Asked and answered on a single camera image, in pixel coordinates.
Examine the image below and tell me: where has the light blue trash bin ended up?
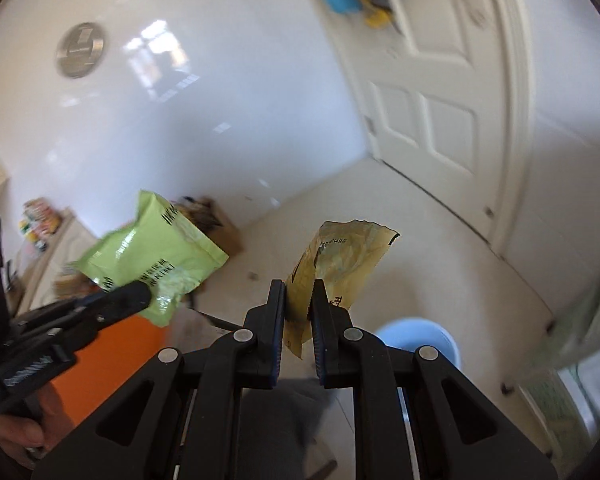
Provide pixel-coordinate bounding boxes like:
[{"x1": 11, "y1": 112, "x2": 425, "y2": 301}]
[{"x1": 375, "y1": 318, "x2": 462, "y2": 370}]

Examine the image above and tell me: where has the yellow plastic wrapper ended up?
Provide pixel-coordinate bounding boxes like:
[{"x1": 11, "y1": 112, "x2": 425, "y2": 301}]
[{"x1": 284, "y1": 220, "x2": 400, "y2": 356}]

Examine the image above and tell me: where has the green snack bag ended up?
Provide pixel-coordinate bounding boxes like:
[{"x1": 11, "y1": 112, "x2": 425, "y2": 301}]
[{"x1": 73, "y1": 190, "x2": 228, "y2": 327}]

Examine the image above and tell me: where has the white panel door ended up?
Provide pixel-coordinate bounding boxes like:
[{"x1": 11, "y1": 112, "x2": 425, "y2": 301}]
[{"x1": 324, "y1": 0, "x2": 534, "y2": 255}]

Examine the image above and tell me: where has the orange round table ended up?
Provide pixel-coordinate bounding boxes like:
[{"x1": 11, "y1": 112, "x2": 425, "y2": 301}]
[{"x1": 53, "y1": 315, "x2": 168, "y2": 426}]

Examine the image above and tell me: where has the yellow hanging tool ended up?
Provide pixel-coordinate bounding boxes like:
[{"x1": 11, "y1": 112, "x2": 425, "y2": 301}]
[{"x1": 358, "y1": 0, "x2": 392, "y2": 29}]

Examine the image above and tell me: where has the cream kitchen cabinet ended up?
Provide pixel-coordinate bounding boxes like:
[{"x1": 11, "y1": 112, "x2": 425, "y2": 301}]
[{"x1": 12, "y1": 208, "x2": 97, "y2": 316}]

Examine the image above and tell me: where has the person's left hand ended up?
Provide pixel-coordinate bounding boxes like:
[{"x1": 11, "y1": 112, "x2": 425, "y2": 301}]
[{"x1": 0, "y1": 384, "x2": 74, "y2": 470}]

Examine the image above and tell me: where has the round metal wall vent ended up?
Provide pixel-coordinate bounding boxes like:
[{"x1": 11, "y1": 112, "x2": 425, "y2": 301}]
[{"x1": 56, "y1": 22, "x2": 106, "y2": 79}]

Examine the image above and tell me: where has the cardboard box with bags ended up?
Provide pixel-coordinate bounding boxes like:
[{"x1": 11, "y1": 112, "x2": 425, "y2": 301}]
[{"x1": 175, "y1": 196, "x2": 244, "y2": 257}]

